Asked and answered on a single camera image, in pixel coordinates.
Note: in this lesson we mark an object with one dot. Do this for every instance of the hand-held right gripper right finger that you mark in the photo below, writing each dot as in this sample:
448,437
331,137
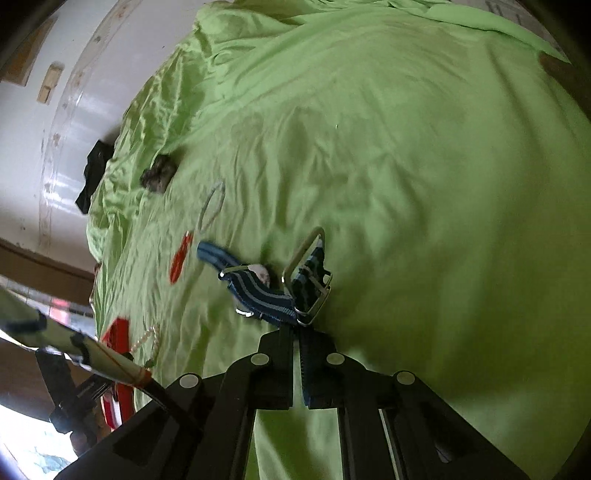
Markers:
311,369

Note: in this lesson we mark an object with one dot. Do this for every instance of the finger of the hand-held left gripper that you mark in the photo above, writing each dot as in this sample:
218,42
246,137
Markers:
62,383

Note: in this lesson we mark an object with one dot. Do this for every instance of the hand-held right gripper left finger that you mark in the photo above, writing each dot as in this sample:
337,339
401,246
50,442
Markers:
277,369

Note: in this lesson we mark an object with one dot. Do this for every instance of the red-framed white box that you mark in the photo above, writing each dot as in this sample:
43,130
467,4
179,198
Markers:
119,337

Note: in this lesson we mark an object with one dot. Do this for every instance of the green bed sheet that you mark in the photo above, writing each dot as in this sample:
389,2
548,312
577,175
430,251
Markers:
392,184

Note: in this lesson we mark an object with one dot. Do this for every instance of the black cloth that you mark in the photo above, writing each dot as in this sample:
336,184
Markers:
94,173

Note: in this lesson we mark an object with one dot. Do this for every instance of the dark scrunchie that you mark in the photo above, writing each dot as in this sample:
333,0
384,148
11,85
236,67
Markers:
159,174

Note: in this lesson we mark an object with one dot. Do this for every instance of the wooden bed frame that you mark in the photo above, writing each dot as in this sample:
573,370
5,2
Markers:
41,272

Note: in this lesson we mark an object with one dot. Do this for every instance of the wooden wall block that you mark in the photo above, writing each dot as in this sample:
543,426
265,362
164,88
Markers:
50,84

